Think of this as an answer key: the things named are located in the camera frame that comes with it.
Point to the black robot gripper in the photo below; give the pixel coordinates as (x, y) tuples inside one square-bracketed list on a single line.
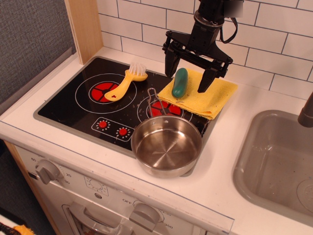
[(198, 48)]

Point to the stainless steel pot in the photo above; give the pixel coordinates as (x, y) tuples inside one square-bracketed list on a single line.
[(166, 146)]

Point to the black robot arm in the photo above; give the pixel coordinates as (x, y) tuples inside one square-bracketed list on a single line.
[(217, 11)]

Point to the green toy pickle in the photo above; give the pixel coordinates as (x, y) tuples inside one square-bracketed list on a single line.
[(180, 83)]

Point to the yellow folded cloth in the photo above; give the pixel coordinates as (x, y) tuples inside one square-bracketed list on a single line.
[(207, 104)]

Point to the yellow dish brush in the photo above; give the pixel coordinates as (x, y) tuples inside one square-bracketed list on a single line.
[(136, 72)]

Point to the right red stove knob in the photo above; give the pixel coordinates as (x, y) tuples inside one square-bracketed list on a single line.
[(123, 132)]

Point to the red stove knob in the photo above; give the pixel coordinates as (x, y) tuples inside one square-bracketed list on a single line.
[(102, 124), (123, 132)]

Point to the left red stove knob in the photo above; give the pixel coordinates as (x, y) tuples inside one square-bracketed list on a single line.
[(102, 124)]

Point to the black toy stovetop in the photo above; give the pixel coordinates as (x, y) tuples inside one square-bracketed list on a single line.
[(79, 105)]

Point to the grey faucet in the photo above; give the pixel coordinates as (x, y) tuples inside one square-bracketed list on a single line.
[(305, 117)]

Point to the grey sink basin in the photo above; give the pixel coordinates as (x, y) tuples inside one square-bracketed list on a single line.
[(274, 169)]

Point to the grey oven knob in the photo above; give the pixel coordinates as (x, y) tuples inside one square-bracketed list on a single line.
[(145, 216)]

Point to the grey timer knob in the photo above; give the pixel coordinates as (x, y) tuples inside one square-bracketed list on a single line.
[(47, 171)]

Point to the white toy oven front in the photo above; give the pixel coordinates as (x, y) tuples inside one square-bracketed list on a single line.
[(81, 205)]

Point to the orange object bottom corner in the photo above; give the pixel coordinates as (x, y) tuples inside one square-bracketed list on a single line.
[(15, 230)]

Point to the wooden side post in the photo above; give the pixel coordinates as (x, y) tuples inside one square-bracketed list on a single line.
[(85, 26)]

